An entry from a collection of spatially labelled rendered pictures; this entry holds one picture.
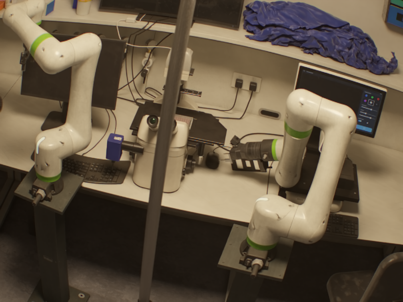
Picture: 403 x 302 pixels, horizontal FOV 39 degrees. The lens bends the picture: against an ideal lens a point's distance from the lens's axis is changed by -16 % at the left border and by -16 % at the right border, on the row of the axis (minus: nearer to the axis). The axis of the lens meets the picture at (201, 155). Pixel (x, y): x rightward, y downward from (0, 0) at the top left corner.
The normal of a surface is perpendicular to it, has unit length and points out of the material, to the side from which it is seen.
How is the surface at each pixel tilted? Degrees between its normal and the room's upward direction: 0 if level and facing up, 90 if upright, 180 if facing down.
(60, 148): 86
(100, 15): 0
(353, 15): 90
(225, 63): 90
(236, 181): 0
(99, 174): 4
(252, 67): 90
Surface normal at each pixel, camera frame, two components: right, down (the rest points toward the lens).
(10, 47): -0.13, 0.55
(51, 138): 0.29, -0.72
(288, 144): -0.63, 0.67
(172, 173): 0.25, 0.59
